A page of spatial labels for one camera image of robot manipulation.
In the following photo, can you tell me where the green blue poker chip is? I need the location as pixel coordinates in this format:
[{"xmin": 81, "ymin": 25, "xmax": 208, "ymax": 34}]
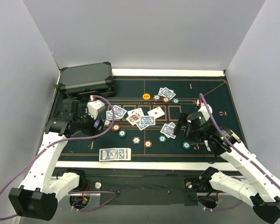
[
  {"xmin": 118, "ymin": 130, "xmax": 126, "ymax": 139},
  {"xmin": 182, "ymin": 142, "xmax": 191, "ymax": 149},
  {"xmin": 172, "ymin": 98, "xmax": 179, "ymax": 105}
]

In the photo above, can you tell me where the blue back playing card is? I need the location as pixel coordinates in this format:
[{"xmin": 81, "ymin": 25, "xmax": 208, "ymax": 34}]
[
  {"xmin": 111, "ymin": 105, "xmax": 127, "ymax": 119},
  {"xmin": 162, "ymin": 87, "xmax": 175, "ymax": 99},
  {"xmin": 136, "ymin": 121, "xmax": 149, "ymax": 131},
  {"xmin": 161, "ymin": 124, "xmax": 171, "ymax": 137},
  {"xmin": 158, "ymin": 88, "xmax": 167, "ymax": 97},
  {"xmin": 140, "ymin": 116, "xmax": 155, "ymax": 125},
  {"xmin": 106, "ymin": 111, "xmax": 116, "ymax": 120},
  {"xmin": 169, "ymin": 122, "xmax": 176, "ymax": 139}
]

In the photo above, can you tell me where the orange red poker chip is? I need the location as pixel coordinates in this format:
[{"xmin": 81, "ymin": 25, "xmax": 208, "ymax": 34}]
[
  {"xmin": 163, "ymin": 97, "xmax": 170, "ymax": 104},
  {"xmin": 112, "ymin": 124, "xmax": 120, "ymax": 132}
]

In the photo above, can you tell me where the ace of clubs card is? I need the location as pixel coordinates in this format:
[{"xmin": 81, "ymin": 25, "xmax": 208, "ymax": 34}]
[{"xmin": 147, "ymin": 106, "xmax": 165, "ymax": 119}]

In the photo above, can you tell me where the green blue chip stack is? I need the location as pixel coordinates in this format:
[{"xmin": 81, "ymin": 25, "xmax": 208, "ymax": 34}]
[{"xmin": 159, "ymin": 135, "xmax": 167, "ymax": 143}]

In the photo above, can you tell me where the blue playing card deck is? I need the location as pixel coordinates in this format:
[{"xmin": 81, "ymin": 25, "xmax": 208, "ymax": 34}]
[{"xmin": 99, "ymin": 148, "xmax": 131, "ymax": 162}]

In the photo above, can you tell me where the red king face card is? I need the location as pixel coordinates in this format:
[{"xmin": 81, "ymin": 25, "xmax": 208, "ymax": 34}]
[{"xmin": 126, "ymin": 112, "xmax": 141, "ymax": 126}]

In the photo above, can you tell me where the orange red chip stack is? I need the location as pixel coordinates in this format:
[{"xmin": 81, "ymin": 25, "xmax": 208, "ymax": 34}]
[{"xmin": 144, "ymin": 140, "xmax": 152, "ymax": 148}]

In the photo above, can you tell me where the ace of spades card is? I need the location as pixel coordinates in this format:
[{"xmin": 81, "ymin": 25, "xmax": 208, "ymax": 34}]
[{"xmin": 127, "ymin": 108, "xmax": 144, "ymax": 116}]

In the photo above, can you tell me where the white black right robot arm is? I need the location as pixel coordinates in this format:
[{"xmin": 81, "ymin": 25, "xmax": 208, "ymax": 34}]
[{"xmin": 176, "ymin": 111, "xmax": 280, "ymax": 224}]

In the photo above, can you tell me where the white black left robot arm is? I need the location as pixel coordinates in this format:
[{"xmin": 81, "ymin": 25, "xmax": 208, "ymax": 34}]
[{"xmin": 8, "ymin": 95, "xmax": 109, "ymax": 221}]

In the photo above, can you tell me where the blue blind button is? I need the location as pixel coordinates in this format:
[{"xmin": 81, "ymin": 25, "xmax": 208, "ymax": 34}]
[{"xmin": 93, "ymin": 120, "xmax": 100, "ymax": 128}]

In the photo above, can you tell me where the dark green poker mat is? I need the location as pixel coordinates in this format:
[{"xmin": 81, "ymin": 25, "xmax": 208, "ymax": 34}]
[{"xmin": 59, "ymin": 76, "xmax": 245, "ymax": 163}]

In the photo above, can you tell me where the orange dealer button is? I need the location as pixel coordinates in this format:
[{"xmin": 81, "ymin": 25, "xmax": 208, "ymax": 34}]
[{"xmin": 142, "ymin": 93, "xmax": 151, "ymax": 100}]

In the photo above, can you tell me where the black aluminium poker case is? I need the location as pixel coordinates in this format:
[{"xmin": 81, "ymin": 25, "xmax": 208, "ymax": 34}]
[{"xmin": 57, "ymin": 62, "xmax": 115, "ymax": 99}]

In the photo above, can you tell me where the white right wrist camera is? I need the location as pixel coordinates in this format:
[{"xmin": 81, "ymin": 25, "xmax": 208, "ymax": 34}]
[{"xmin": 196, "ymin": 100, "xmax": 212, "ymax": 119}]

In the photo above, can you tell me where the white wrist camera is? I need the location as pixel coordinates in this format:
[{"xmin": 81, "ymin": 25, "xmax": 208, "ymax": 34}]
[
  {"xmin": 86, "ymin": 95, "xmax": 105, "ymax": 119},
  {"xmin": 196, "ymin": 100, "xmax": 212, "ymax": 119}
]

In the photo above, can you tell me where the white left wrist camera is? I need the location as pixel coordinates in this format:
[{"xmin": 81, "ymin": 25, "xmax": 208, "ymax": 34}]
[{"xmin": 86, "ymin": 95, "xmax": 105, "ymax": 119}]

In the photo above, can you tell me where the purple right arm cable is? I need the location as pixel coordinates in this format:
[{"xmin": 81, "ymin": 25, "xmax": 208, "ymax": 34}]
[{"xmin": 198, "ymin": 93, "xmax": 280, "ymax": 222}]

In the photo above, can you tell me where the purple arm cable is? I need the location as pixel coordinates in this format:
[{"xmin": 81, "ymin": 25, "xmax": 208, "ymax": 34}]
[
  {"xmin": 198, "ymin": 93, "xmax": 280, "ymax": 222},
  {"xmin": 0, "ymin": 95, "xmax": 117, "ymax": 220}
]

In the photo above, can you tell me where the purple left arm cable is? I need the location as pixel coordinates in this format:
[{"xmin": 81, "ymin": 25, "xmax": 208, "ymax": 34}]
[{"xmin": 0, "ymin": 95, "xmax": 117, "ymax": 220}]

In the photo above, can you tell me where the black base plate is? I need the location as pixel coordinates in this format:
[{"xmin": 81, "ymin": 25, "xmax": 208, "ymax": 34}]
[{"xmin": 53, "ymin": 168, "xmax": 228, "ymax": 207}]

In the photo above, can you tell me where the aluminium mounting rail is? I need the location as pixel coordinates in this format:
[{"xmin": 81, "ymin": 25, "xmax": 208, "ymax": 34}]
[{"xmin": 13, "ymin": 174, "xmax": 278, "ymax": 224}]

